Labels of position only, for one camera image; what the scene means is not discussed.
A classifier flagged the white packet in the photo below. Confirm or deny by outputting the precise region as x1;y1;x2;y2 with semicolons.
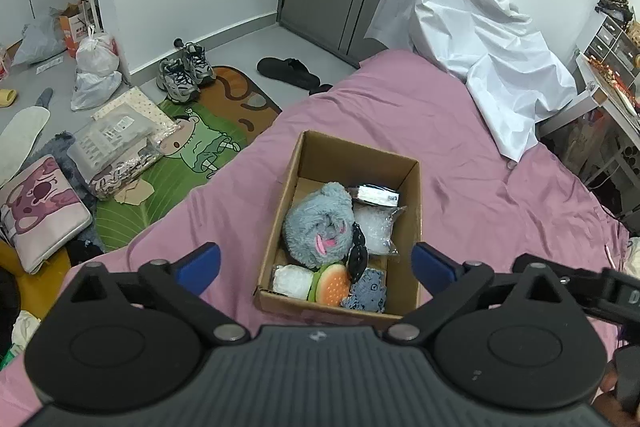
272;264;316;301

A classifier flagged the blue-grey fluffy rug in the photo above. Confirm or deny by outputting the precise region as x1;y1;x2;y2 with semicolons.
49;131;107;254

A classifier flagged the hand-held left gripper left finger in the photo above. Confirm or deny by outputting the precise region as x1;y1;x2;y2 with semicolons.
52;242;251;347

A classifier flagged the cartoon floor rug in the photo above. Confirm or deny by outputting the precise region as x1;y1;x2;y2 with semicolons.
94;65;284;254

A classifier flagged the black slipper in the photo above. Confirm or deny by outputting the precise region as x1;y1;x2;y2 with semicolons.
257;56;321;89

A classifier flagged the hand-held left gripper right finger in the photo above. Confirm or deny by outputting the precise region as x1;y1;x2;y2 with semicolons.
382;242;584;348

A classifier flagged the white desk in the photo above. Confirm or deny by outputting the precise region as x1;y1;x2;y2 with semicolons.
537;54;640;220

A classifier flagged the yellow cushion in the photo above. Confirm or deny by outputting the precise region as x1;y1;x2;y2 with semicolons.
0;239;72;324

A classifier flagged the grey drawer organiser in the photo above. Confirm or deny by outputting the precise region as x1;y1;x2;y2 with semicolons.
584;14;640;74

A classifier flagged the grey-blue knitted jellyfish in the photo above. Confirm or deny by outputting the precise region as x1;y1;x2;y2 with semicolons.
341;267;389;314

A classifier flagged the patterned fabric package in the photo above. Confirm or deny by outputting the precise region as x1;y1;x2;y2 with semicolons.
87;141;166;201

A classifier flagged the clear plastic bag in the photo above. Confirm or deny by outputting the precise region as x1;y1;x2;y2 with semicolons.
352;204;409;261

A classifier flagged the cream cloth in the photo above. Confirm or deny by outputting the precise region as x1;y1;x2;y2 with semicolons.
622;236;640;279

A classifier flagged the grey plastic bag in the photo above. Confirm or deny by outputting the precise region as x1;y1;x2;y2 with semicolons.
10;8;69;67

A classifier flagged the black and white fabric item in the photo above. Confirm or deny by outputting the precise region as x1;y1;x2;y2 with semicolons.
347;223;370;284

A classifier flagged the grey clear package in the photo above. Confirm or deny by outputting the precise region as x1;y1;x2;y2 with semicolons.
67;113;154;181

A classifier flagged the white insole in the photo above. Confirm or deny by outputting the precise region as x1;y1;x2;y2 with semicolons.
0;105;51;188

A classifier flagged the dotted cream package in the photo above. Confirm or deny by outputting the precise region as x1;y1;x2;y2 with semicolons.
92;85;177;134

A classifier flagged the grey plush toy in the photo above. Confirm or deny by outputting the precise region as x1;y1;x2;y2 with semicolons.
282;182;357;270

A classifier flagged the person's right hand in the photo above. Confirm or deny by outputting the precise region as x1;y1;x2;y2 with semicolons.
592;368;632;427

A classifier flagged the cardboard scrap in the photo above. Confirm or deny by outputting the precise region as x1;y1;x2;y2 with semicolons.
115;181;155;206

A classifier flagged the white draped sheet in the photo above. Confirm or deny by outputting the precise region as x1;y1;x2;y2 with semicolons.
364;0;579;161

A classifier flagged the burger plush toy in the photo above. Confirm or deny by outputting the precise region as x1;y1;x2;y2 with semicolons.
307;262;353;307

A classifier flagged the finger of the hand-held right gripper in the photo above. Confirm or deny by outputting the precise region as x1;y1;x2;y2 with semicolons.
512;253;617;324

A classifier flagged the brown cardboard box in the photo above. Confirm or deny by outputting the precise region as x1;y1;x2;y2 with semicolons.
253;130;423;324

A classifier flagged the blue tissue pack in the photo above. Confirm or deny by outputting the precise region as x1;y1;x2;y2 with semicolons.
348;185;401;208

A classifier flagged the orange cardboard box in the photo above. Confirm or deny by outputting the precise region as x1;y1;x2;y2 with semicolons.
58;1;86;59

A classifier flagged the pink cartoon pillow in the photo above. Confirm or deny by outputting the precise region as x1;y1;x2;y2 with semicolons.
0;154;94;276

